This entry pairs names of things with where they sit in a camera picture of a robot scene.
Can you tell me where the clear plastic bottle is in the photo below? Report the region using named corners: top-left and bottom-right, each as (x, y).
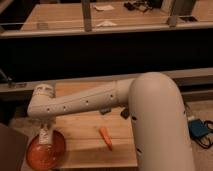
top-left (39, 124), bottom-right (53, 145)

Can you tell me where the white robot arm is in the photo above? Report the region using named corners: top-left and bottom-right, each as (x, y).
top-left (27, 72), bottom-right (196, 171)

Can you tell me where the brown cardboard box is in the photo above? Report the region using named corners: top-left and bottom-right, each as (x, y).
top-left (0, 123), bottom-right (28, 171)

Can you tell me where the orange carrot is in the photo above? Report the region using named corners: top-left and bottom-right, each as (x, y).
top-left (99, 127), bottom-right (113, 150)

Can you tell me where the small blue-grey object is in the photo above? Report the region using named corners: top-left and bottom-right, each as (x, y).
top-left (99, 108), bottom-right (112, 115)

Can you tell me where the small black object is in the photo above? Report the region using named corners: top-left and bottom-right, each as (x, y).
top-left (120, 108), bottom-right (130, 119)

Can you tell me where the white folded paper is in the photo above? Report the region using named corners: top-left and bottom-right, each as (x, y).
top-left (96, 20), bottom-right (117, 27)

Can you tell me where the white paper sheet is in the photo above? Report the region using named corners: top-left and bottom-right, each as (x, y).
top-left (93, 5), bottom-right (115, 11)

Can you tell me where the blue box on floor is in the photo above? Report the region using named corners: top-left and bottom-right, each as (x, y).
top-left (188, 119), bottom-right (210, 139)

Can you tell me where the black tools pile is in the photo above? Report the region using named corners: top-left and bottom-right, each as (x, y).
top-left (123, 0), bottom-right (153, 13)

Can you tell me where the metal clamp on rail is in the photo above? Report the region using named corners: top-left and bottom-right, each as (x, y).
top-left (0, 68), bottom-right (27, 88)

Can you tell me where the grey metal post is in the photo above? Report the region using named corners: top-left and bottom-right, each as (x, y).
top-left (167, 0), bottom-right (197, 27)
top-left (81, 0), bottom-right (92, 32)

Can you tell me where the grey metal post right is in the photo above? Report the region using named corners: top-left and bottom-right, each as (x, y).
top-left (167, 0), bottom-right (197, 27)

